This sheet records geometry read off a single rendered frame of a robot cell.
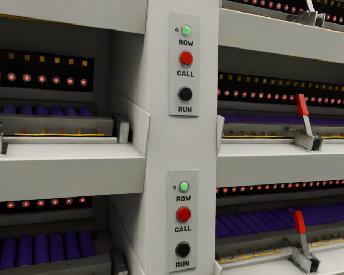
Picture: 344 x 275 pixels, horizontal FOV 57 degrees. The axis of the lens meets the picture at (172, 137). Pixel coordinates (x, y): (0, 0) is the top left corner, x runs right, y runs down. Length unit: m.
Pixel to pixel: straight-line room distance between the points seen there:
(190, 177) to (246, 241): 0.20
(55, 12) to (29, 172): 0.17
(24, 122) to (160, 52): 0.18
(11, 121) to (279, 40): 0.37
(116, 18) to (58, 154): 0.16
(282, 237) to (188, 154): 0.27
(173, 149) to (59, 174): 0.13
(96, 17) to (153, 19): 0.06
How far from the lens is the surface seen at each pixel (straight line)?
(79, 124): 0.42
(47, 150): 0.38
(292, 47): 0.51
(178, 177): 0.39
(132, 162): 0.37
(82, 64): 0.53
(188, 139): 0.39
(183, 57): 0.39
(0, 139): 0.35
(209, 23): 0.43
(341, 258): 0.64
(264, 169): 0.46
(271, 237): 0.58
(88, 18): 0.38
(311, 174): 0.53
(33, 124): 0.42
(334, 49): 0.58
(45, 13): 0.38
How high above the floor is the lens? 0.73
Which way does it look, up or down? 1 degrees down
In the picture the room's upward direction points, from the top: 1 degrees clockwise
